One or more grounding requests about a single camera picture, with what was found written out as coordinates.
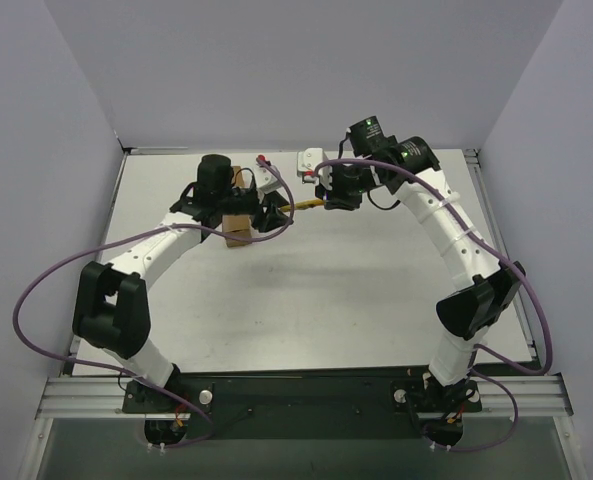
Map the brown cardboard express box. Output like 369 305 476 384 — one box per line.
221 166 252 248

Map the yellow utility knife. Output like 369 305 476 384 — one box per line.
293 199 325 211

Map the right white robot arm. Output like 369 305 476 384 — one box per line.
298 116 523 387

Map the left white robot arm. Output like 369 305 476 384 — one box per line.
72 154 293 412

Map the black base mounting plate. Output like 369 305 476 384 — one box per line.
122 366 482 443

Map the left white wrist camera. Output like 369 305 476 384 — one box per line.
252 155 282 195

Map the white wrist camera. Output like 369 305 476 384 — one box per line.
296 148 326 185
252 155 282 195

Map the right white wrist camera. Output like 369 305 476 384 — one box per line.
296 148 326 185

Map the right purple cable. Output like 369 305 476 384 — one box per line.
313 158 552 453

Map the purple cable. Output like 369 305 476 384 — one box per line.
313 158 552 453
13 158 297 448

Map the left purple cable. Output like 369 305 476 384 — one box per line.
13 158 297 448

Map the aluminium frame rail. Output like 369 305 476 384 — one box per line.
36 376 573 419

